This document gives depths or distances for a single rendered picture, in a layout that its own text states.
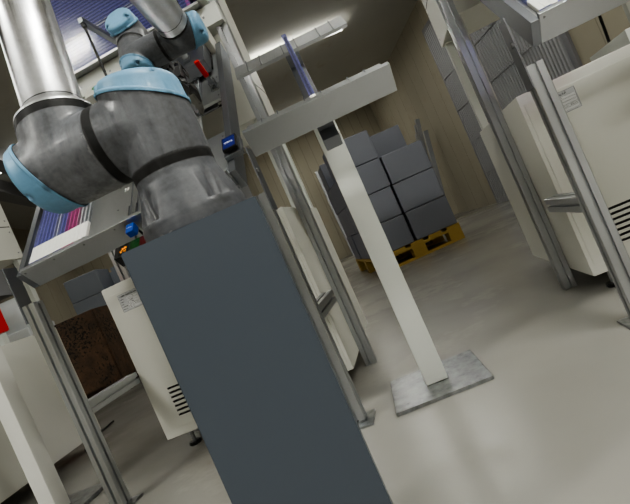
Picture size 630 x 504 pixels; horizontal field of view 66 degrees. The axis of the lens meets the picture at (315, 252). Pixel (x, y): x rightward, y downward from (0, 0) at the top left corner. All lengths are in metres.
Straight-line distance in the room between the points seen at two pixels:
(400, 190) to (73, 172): 3.83
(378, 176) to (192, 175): 3.77
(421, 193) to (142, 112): 3.87
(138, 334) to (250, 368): 1.18
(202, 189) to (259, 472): 0.36
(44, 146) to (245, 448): 0.47
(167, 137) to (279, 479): 0.46
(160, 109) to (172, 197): 0.12
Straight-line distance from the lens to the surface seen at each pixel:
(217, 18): 1.90
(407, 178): 4.44
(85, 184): 0.75
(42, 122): 0.77
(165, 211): 0.65
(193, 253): 0.62
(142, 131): 0.69
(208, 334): 0.62
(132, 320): 1.78
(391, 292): 1.29
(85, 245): 1.45
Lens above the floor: 0.46
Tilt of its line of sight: 1 degrees down
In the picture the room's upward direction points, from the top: 24 degrees counter-clockwise
